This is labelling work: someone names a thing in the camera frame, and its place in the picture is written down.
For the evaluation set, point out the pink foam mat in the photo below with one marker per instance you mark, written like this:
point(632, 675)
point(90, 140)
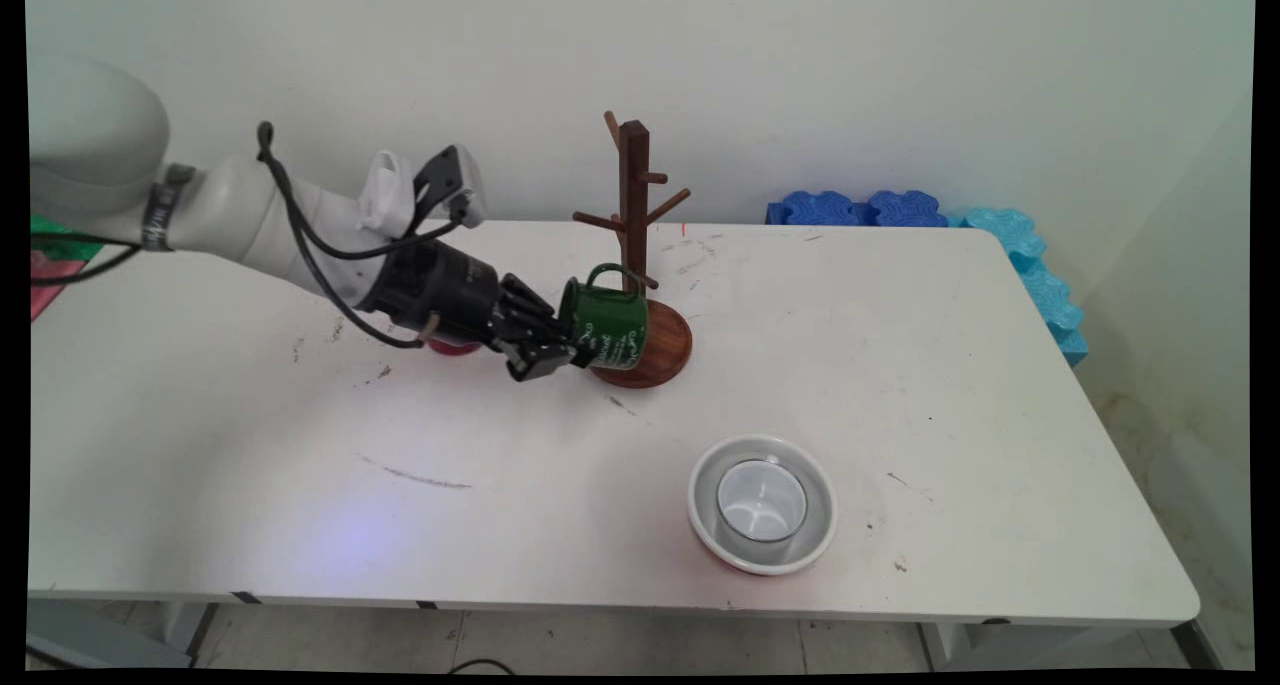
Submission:
point(48, 285)

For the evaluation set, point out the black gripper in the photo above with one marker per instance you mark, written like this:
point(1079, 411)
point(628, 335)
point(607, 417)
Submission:
point(445, 290)

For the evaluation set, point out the white cup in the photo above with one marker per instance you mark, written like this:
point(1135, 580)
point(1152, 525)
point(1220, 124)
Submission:
point(760, 505)

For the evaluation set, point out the dark blue foam mat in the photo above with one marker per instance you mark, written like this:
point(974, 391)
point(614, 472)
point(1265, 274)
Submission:
point(815, 208)
point(905, 209)

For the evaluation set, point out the green enamel mug white print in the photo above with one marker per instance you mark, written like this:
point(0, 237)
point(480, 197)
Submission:
point(605, 325)

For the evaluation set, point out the light blue foam mat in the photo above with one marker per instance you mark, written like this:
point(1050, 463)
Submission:
point(1005, 230)
point(1045, 295)
point(1072, 345)

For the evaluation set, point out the wrist camera on white mount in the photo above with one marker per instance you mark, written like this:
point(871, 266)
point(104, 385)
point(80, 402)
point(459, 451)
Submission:
point(440, 185)

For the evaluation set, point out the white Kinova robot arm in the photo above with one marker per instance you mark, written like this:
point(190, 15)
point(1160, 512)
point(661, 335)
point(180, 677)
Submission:
point(230, 215)

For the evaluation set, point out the dark wooden mug tree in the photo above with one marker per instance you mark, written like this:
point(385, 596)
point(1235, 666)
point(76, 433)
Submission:
point(633, 185)

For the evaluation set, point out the green foam mat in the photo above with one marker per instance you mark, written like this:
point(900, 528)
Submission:
point(60, 243)

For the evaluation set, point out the red enamel mug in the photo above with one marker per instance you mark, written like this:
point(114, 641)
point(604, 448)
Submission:
point(455, 347)

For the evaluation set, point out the white bowl red underside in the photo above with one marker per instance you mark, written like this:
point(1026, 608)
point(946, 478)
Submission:
point(815, 525)

